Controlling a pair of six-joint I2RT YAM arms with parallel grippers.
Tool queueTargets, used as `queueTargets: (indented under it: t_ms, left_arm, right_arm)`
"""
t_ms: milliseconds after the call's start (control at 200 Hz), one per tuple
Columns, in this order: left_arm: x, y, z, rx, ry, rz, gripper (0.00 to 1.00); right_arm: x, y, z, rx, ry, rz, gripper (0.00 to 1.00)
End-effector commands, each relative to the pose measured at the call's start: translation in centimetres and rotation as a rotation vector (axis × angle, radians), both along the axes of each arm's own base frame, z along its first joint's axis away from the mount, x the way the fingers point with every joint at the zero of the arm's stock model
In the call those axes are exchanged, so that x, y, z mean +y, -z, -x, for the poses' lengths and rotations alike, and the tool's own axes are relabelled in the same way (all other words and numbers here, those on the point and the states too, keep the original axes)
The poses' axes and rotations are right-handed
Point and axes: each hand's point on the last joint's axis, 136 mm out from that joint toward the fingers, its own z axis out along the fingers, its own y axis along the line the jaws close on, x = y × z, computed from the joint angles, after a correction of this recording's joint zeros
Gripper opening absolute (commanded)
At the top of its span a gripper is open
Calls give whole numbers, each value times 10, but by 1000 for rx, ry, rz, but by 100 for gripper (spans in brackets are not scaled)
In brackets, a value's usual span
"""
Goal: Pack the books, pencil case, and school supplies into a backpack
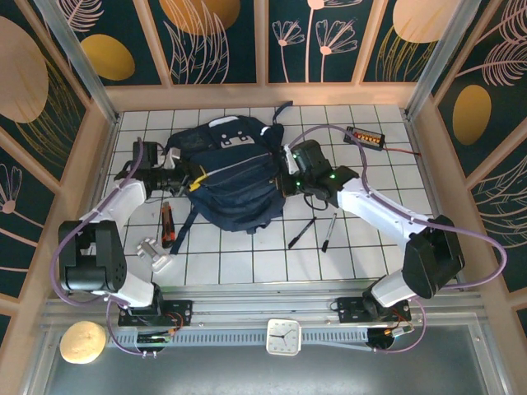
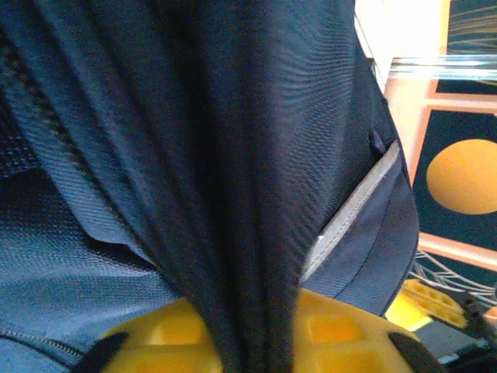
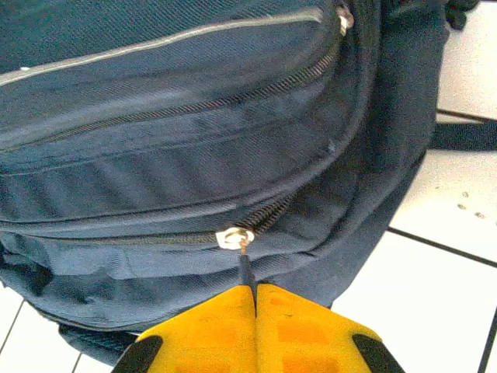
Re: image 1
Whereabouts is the navy blue backpack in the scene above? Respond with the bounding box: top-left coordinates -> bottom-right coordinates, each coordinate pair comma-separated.
164,100 -> 296,255

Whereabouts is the plain black pen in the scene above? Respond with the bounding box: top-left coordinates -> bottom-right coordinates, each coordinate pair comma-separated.
287,216 -> 318,250

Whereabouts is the black marker with white label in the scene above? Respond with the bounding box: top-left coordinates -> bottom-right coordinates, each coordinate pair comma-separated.
320,212 -> 338,253

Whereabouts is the black board with orange connectors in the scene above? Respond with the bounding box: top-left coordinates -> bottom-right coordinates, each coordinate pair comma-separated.
344,126 -> 387,150

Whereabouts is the white square clock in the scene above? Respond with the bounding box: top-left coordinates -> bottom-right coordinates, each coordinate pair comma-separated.
265,318 -> 302,356

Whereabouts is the beige round sponge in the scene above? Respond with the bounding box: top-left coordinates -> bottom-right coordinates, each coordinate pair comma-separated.
59,322 -> 107,365

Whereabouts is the silver metal bracket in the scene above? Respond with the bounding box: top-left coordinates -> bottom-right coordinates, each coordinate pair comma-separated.
136,237 -> 173,273

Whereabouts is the aluminium mounting rail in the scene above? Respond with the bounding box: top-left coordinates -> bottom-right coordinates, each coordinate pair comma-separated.
40,286 -> 485,328

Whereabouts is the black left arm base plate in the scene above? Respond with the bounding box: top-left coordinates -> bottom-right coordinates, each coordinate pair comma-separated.
118,299 -> 194,328

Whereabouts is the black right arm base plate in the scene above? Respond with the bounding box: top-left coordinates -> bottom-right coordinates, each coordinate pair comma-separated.
337,295 -> 412,326

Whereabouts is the aluminium frame post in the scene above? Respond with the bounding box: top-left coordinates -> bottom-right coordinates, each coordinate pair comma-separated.
35,0 -> 120,127
405,0 -> 483,120

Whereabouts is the grey slotted cable duct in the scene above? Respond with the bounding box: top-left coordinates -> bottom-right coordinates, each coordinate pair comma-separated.
105,327 -> 371,350

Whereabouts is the black controller board with wires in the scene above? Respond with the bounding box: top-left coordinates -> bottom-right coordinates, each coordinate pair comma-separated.
367,324 -> 417,353
135,328 -> 178,357

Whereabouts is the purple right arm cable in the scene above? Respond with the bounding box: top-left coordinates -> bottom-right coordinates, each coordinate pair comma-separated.
286,125 -> 507,355

